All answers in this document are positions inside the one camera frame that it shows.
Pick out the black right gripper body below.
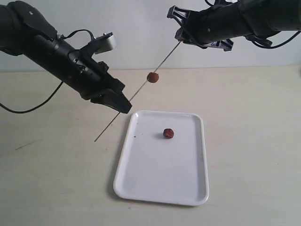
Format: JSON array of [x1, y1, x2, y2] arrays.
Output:
[[167, 2, 249, 51]]

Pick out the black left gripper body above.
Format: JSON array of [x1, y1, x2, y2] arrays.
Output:
[[23, 35, 125, 101]]

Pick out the thin metal skewer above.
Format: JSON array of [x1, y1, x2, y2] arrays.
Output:
[[94, 41, 181, 142]]

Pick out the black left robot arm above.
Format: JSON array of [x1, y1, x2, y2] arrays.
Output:
[[0, 0, 132, 113]]

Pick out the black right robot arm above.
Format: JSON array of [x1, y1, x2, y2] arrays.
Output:
[[167, 0, 301, 51]]

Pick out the white rectangular plastic tray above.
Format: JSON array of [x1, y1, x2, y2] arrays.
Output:
[[113, 110, 209, 206]]

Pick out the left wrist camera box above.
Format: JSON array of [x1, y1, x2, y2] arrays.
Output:
[[79, 32, 117, 57]]

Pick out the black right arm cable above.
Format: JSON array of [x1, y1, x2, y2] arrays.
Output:
[[204, 0, 301, 49]]

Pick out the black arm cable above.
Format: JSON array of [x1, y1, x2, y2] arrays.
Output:
[[204, 0, 301, 49], [0, 80, 64, 113]]

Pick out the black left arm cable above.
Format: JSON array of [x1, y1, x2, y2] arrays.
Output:
[[0, 80, 64, 113]]

